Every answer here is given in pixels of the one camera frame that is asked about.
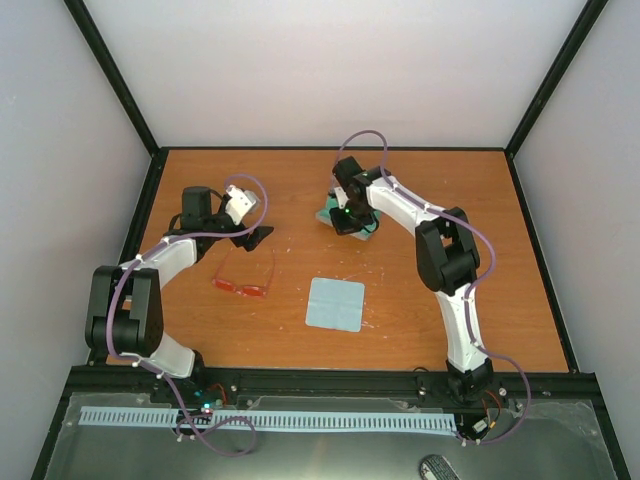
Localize left controller board with LED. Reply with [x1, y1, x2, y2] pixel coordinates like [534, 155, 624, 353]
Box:
[193, 382, 228, 413]

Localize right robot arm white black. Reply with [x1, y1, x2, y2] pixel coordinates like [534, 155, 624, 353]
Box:
[329, 156, 493, 402]

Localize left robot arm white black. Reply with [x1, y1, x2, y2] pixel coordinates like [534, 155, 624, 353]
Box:
[85, 184, 273, 403]

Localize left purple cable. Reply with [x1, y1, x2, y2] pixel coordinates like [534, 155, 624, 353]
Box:
[105, 173, 272, 456]

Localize red sunglasses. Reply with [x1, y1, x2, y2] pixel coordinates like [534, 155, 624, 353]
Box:
[211, 249, 276, 298]

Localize purple cable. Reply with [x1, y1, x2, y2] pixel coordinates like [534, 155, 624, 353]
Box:
[105, 173, 272, 456]
[333, 130, 532, 446]

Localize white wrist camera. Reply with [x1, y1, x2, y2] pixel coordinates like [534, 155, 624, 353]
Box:
[224, 184, 260, 225]
[334, 187, 349, 210]

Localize grey glasses case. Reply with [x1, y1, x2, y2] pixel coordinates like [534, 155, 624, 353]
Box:
[315, 194, 380, 241]

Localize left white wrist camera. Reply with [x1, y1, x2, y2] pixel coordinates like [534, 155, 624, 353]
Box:
[224, 184, 260, 225]

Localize black aluminium frame rail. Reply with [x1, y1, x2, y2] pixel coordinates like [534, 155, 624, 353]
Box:
[64, 365, 599, 407]

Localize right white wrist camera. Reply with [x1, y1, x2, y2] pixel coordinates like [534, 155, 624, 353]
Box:
[334, 187, 349, 210]

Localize light blue slotted cable duct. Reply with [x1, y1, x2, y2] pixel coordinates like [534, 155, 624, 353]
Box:
[78, 406, 457, 436]

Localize light blue cleaning cloth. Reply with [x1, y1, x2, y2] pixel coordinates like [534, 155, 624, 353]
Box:
[305, 277, 365, 333]

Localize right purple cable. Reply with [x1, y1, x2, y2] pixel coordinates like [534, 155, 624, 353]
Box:
[333, 130, 532, 446]

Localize right connector with wires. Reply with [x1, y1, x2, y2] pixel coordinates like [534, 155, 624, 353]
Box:
[473, 390, 502, 437]

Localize black white oval object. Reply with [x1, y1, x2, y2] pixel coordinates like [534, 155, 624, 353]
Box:
[418, 454, 460, 480]

